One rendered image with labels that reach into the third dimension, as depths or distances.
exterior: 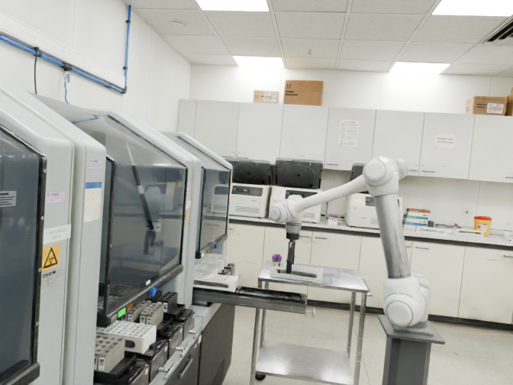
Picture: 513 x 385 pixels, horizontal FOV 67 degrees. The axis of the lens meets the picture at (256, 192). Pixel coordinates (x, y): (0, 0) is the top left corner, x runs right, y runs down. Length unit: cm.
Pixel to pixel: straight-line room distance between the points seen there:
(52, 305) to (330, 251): 354
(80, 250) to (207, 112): 379
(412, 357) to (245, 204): 264
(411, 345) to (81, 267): 156
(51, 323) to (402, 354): 159
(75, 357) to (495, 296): 417
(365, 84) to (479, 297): 263
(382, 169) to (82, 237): 124
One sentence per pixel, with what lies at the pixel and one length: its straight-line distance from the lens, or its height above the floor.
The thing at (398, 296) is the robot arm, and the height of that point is 92.
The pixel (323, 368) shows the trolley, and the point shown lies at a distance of 254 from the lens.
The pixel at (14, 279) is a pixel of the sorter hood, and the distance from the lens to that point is 83.
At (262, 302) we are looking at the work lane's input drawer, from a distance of 192.
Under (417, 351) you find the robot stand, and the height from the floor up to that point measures 62.
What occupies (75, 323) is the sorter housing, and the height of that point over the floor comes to 101.
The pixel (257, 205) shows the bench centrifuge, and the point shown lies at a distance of 421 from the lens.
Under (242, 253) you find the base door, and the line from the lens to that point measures 431.
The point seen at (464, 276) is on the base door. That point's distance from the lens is 455.
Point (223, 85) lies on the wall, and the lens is 505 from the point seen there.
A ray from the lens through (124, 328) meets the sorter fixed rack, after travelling 141.
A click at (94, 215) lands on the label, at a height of 127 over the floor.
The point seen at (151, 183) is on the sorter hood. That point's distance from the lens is 129.
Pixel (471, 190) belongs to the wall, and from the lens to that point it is 513.
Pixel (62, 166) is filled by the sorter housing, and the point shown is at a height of 138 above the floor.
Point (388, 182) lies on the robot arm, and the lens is 180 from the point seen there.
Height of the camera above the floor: 140
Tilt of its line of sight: 3 degrees down
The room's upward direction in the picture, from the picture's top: 4 degrees clockwise
